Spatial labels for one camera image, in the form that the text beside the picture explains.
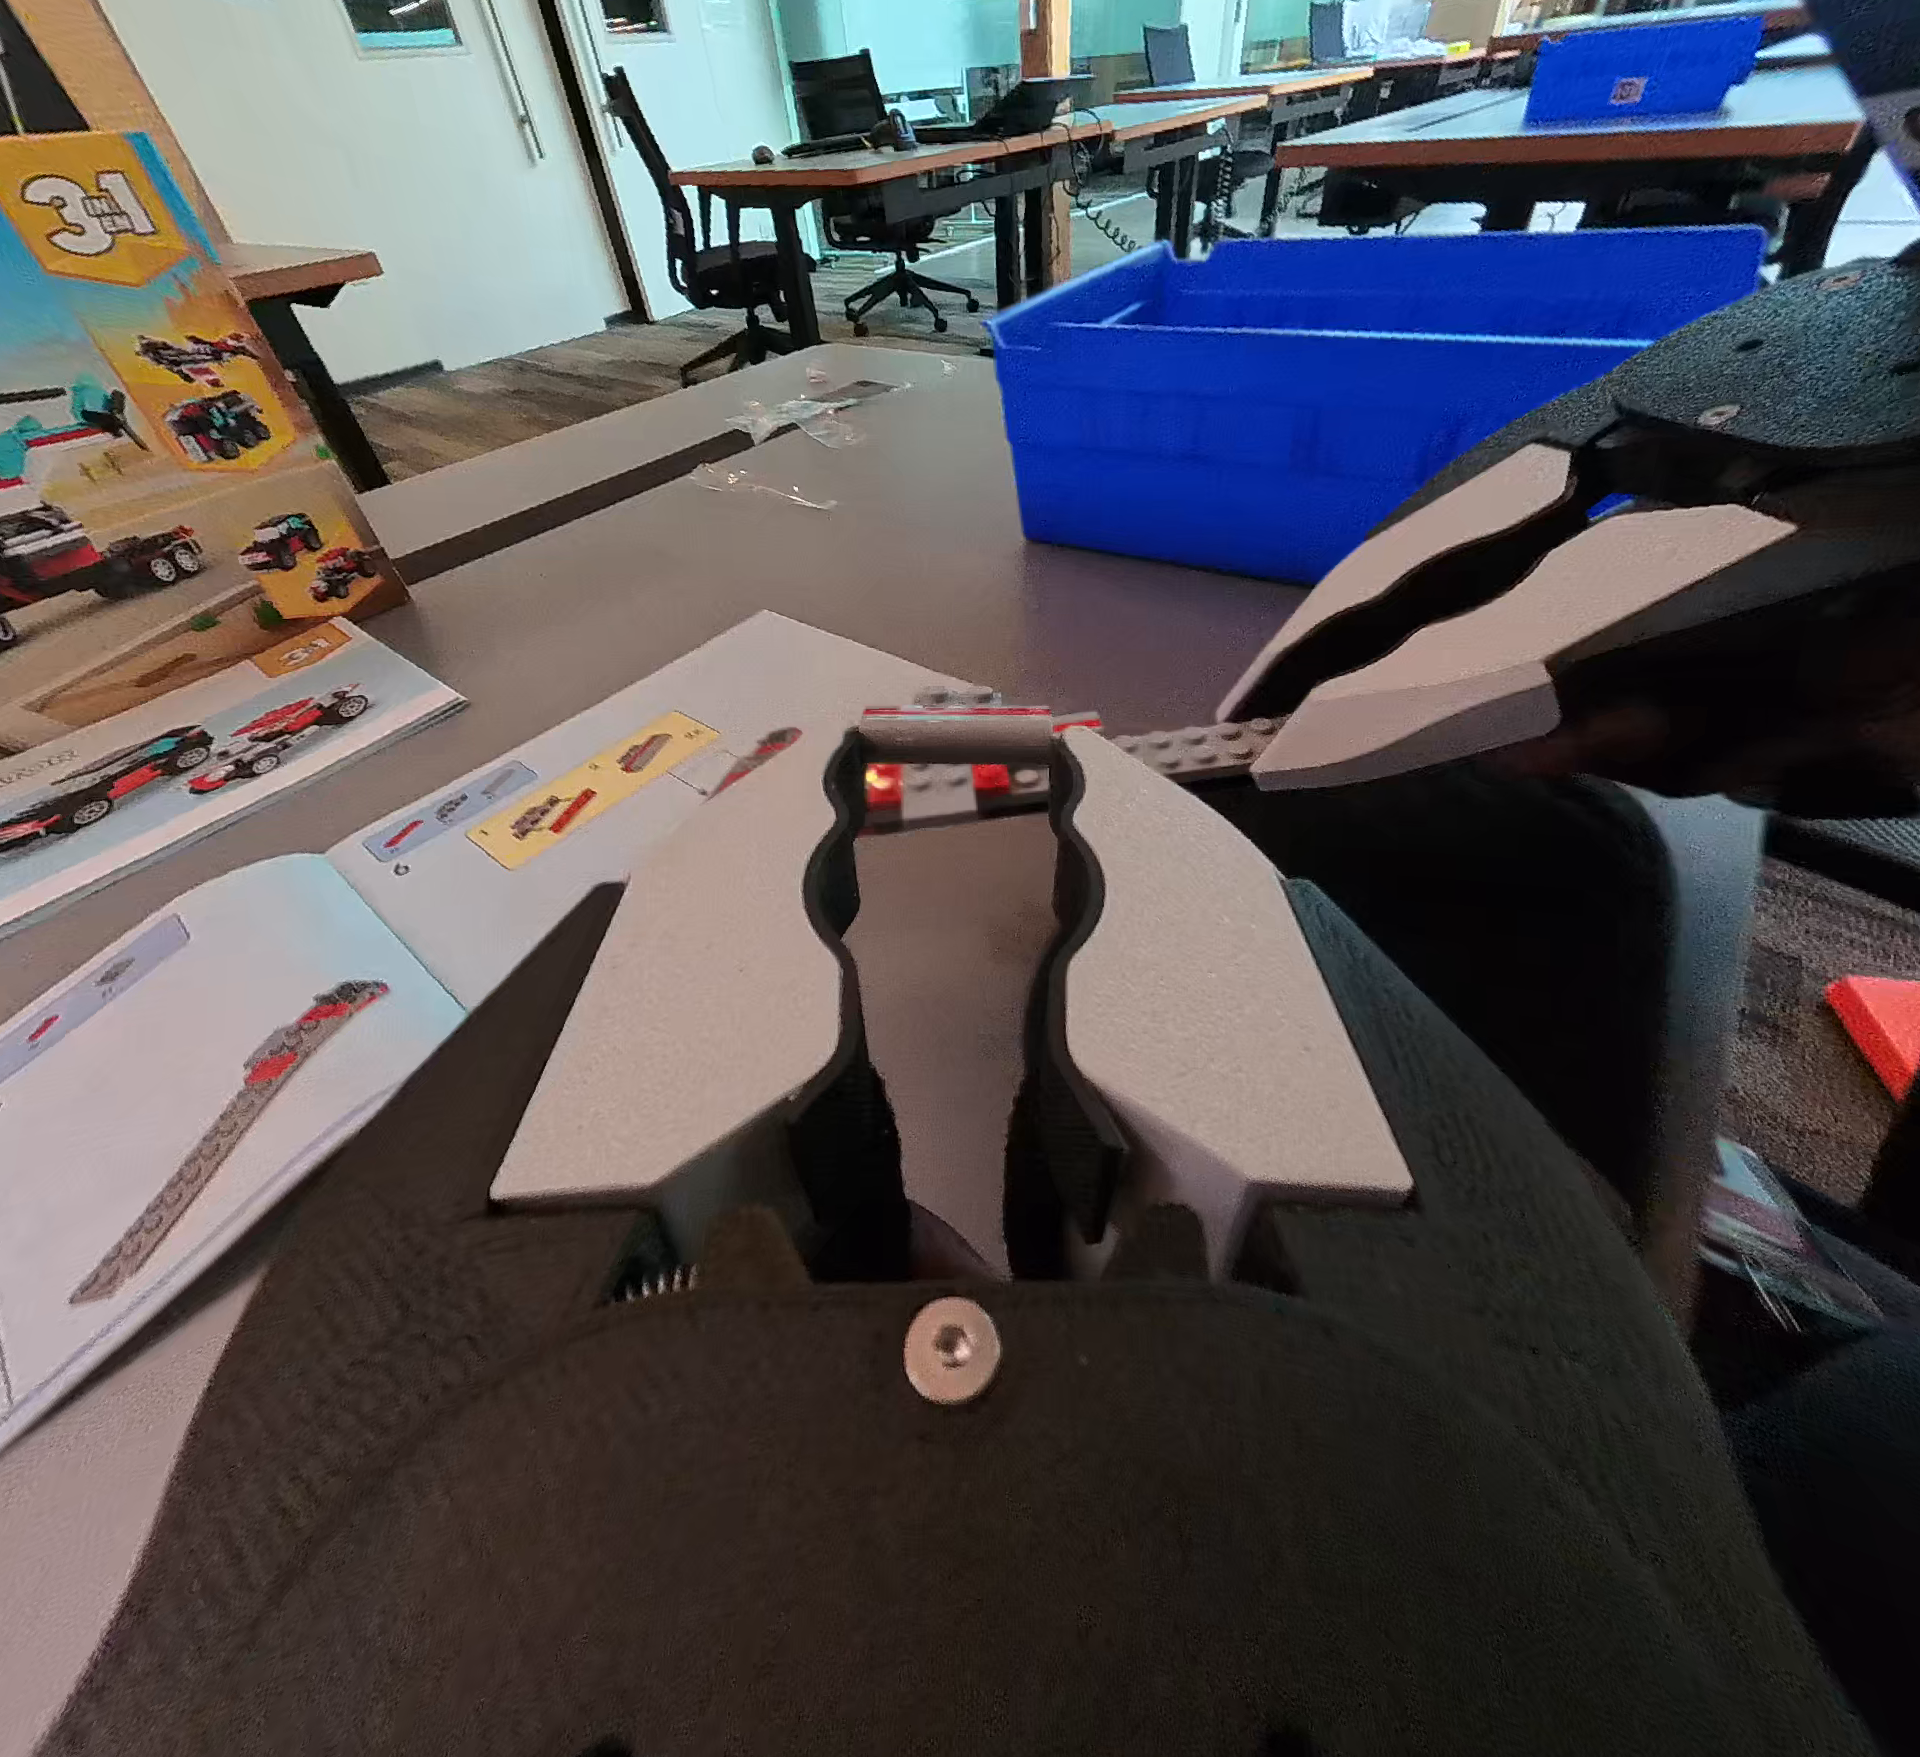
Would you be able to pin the wooden top office desk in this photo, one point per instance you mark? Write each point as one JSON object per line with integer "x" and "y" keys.
{"x": 900, "y": 156}
{"x": 1425, "y": 139}
{"x": 1247, "y": 88}
{"x": 300, "y": 267}

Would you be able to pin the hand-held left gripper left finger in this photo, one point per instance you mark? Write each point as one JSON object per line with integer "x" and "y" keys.
{"x": 704, "y": 1008}

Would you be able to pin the small blue plastic bin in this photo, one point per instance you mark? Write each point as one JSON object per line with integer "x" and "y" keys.
{"x": 1643, "y": 70}

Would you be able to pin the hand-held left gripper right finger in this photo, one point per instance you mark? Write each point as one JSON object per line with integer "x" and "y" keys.
{"x": 1213, "y": 1022}

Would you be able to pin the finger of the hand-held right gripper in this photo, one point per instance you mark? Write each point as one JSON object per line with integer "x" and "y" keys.
{"x": 1442, "y": 528}
{"x": 1517, "y": 647}

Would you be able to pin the black laptop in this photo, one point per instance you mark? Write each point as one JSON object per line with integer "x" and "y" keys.
{"x": 1034, "y": 105}

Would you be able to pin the crumpled plastic bag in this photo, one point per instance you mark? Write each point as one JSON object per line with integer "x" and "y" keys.
{"x": 1785, "y": 1233}

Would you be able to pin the clear plastic bag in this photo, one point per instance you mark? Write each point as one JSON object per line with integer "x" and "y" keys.
{"x": 818, "y": 412}
{"x": 758, "y": 485}

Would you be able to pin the open instruction booklet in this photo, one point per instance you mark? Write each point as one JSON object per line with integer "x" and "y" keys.
{"x": 179, "y": 1038}

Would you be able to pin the grey and red lego build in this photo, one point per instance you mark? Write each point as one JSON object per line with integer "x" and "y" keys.
{"x": 1184, "y": 749}

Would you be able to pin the small grey lego brick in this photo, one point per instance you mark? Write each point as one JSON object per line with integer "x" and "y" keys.
{"x": 952, "y": 738}

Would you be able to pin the large blue plastic bin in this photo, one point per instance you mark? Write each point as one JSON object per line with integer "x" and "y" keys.
{"x": 1276, "y": 439}

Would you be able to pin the orange flat piece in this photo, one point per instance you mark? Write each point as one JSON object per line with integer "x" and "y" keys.
{"x": 1883, "y": 1030}

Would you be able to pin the lego set box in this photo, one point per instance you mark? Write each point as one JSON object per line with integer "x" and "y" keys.
{"x": 150, "y": 439}

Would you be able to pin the black keyboard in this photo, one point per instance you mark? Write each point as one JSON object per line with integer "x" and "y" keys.
{"x": 838, "y": 147}

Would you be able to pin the black office chair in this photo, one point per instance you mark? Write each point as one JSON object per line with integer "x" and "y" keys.
{"x": 722, "y": 272}
{"x": 838, "y": 96}

